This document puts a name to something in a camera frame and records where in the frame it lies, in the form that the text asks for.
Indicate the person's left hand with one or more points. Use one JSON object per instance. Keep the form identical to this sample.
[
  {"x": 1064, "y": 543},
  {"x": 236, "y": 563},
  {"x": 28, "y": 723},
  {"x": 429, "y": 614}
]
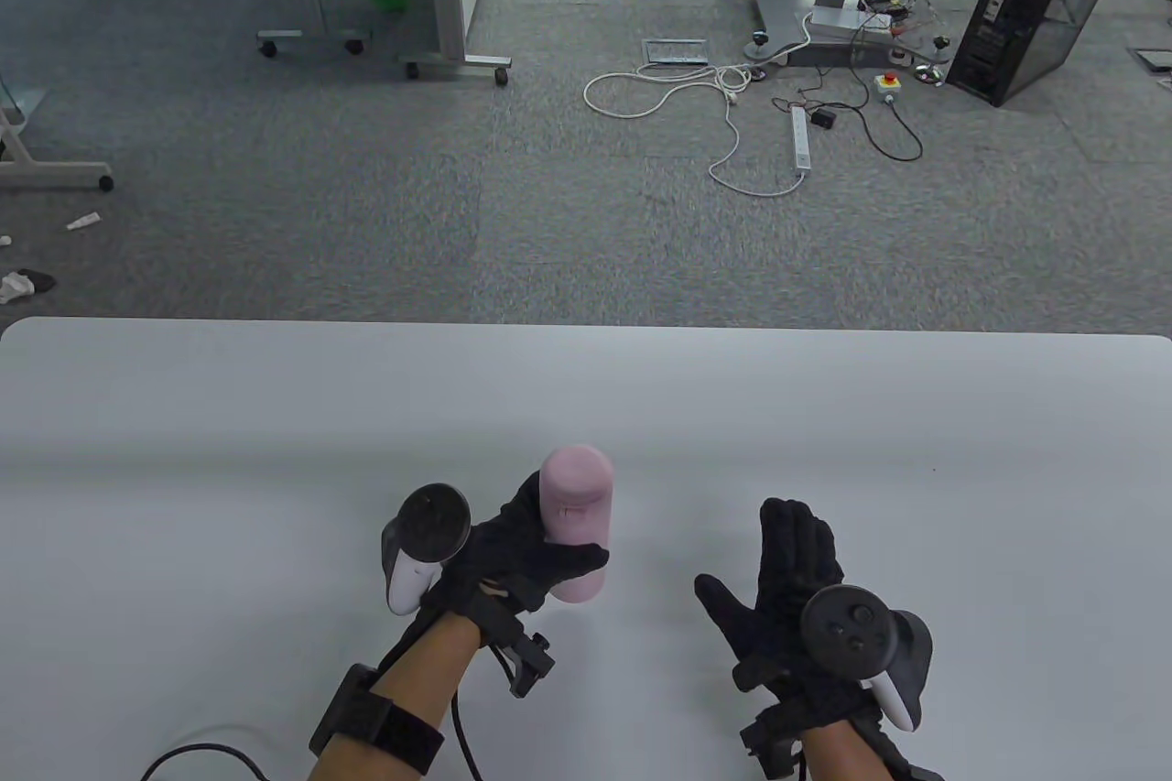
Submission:
[{"x": 508, "y": 557}]

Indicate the person's right hand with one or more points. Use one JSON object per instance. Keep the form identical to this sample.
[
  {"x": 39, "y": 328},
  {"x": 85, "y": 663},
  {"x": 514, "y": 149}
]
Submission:
[{"x": 787, "y": 561}]

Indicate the pink thermos body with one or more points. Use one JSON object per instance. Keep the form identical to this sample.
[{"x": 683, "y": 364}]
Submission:
[{"x": 581, "y": 529}]

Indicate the pink thermos cap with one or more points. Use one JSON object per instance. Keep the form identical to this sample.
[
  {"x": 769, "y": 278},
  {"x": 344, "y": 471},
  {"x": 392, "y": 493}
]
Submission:
[{"x": 575, "y": 474}]

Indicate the person's left forearm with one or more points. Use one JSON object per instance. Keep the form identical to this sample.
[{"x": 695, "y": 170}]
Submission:
[{"x": 421, "y": 662}]

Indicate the person's right forearm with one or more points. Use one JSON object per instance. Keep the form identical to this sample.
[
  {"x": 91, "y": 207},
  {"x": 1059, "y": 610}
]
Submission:
[{"x": 847, "y": 753}]

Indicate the black and white controller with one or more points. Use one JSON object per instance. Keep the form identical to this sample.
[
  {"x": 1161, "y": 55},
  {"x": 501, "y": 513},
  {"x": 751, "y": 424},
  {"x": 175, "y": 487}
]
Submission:
[
  {"x": 847, "y": 630},
  {"x": 426, "y": 525}
]

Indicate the white power strip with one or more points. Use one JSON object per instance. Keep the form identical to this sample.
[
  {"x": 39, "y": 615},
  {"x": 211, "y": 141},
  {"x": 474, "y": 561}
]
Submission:
[{"x": 801, "y": 140}]

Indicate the black power adapter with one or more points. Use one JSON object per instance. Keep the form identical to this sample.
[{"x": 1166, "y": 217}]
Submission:
[{"x": 824, "y": 120}]

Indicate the red emergency stop button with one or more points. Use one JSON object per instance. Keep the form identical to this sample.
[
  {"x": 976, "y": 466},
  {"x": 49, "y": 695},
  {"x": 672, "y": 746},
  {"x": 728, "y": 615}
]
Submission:
[{"x": 888, "y": 85}]

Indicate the grey floor socket box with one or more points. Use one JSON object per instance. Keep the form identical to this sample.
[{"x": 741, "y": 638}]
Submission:
[{"x": 676, "y": 51}]

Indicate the small white tube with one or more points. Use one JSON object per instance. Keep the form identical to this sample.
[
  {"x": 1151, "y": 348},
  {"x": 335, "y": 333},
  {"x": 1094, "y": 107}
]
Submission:
[{"x": 82, "y": 222}]

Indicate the white and black rag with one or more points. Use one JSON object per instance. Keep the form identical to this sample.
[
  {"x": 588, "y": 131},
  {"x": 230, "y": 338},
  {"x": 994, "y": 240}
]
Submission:
[{"x": 18, "y": 287}]

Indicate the grey wheeled table leg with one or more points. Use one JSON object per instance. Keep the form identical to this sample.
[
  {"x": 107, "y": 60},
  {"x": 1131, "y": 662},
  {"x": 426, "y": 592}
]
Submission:
[{"x": 55, "y": 175}]

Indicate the black computer tower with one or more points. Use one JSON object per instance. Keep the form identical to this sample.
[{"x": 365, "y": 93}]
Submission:
[{"x": 1035, "y": 12}]

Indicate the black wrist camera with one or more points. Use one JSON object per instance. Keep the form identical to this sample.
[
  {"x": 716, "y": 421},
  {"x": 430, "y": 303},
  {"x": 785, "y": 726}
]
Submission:
[
  {"x": 769, "y": 740},
  {"x": 522, "y": 653}
]

